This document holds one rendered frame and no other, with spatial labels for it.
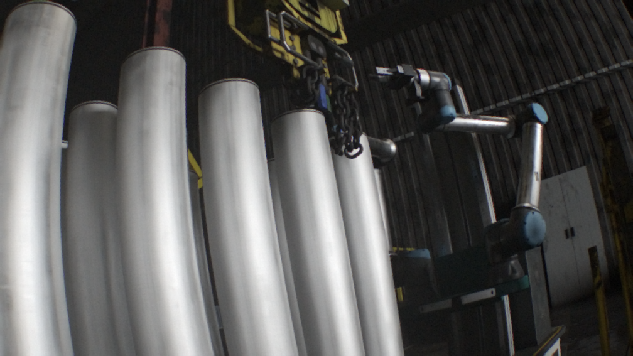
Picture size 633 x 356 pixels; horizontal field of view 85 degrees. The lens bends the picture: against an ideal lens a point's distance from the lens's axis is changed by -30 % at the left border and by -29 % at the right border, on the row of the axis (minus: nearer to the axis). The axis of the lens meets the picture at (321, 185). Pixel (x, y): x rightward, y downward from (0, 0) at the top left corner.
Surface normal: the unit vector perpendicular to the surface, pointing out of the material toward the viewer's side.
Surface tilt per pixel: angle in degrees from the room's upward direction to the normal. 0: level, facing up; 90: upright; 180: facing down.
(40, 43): 90
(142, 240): 90
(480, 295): 90
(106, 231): 90
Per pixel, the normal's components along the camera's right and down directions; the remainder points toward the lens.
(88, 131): 0.28, -0.30
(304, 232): -0.33, -0.20
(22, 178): 0.68, -0.30
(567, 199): -0.54, -0.14
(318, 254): -0.03, -0.26
